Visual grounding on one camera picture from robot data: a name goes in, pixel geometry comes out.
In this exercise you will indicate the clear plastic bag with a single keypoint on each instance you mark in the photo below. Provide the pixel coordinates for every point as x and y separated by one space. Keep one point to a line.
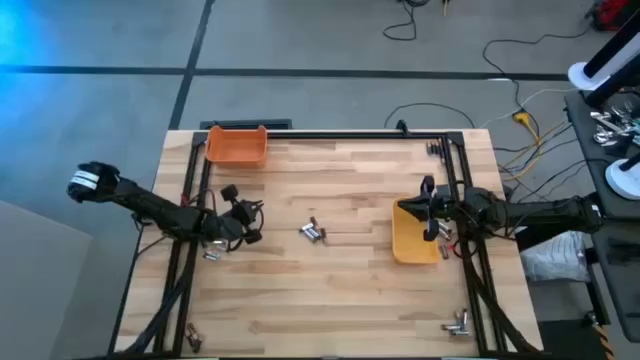
555 260

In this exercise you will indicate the black lamp pole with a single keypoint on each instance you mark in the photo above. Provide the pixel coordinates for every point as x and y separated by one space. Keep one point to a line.
610 85

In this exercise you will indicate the black floor mat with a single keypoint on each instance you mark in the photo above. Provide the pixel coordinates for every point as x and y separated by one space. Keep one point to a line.
565 345

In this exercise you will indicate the red toolbox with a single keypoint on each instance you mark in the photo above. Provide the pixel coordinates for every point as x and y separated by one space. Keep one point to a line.
612 12

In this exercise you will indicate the grey board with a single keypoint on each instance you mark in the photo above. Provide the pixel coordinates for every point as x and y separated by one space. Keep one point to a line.
40 290

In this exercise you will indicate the silver cutlery piece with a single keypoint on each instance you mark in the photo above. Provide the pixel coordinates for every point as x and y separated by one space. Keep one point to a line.
607 137
602 118

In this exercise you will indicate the yellow plastic bin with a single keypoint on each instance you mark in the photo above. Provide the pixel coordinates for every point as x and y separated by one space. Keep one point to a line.
410 245

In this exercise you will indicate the yellow black hazard tape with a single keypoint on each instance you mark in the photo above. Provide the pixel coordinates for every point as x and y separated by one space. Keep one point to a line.
605 340

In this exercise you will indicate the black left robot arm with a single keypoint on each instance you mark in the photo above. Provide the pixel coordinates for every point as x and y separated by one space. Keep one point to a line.
150 205

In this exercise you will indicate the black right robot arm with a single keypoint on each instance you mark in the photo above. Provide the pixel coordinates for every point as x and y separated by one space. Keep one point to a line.
530 212

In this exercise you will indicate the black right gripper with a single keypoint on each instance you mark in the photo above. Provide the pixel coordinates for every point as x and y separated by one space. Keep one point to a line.
440 207

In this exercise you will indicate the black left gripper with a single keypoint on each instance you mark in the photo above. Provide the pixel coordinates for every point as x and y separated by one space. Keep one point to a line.
237 220

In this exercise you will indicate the black diagonal support pole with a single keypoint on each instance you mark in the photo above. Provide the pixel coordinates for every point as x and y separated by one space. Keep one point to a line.
525 242

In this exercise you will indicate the yellow power plug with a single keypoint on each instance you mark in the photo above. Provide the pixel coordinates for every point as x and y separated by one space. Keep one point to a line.
521 118

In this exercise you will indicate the orange plastic bin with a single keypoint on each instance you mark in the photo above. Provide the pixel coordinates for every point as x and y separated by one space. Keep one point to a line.
235 147

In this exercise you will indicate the black side table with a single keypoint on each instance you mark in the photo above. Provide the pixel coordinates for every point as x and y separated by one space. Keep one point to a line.
620 280

